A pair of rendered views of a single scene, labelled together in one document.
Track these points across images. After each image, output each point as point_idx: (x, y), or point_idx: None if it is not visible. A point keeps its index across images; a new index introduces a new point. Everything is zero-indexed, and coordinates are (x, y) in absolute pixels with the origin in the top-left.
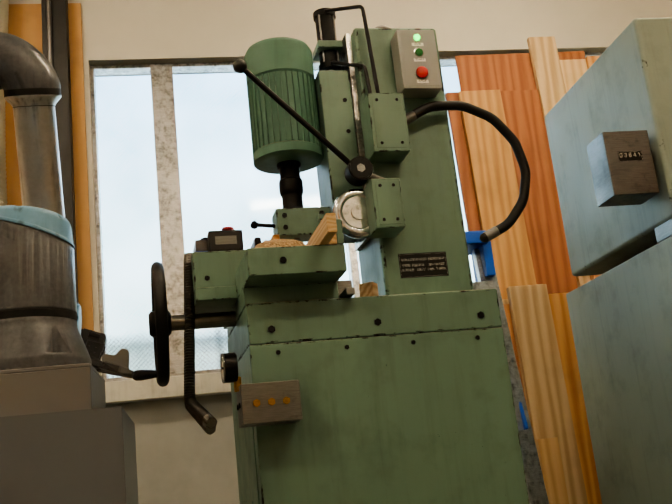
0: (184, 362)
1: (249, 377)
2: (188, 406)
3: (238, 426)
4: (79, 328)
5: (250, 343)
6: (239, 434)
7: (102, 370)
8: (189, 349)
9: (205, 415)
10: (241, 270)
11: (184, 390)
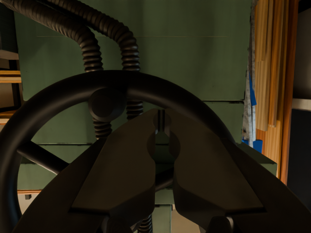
0: (130, 113)
1: (39, 68)
2: (68, 25)
3: (178, 22)
4: None
5: (24, 102)
6: (174, 11)
7: (201, 199)
8: (94, 127)
9: (15, 9)
10: (44, 180)
11: (126, 62)
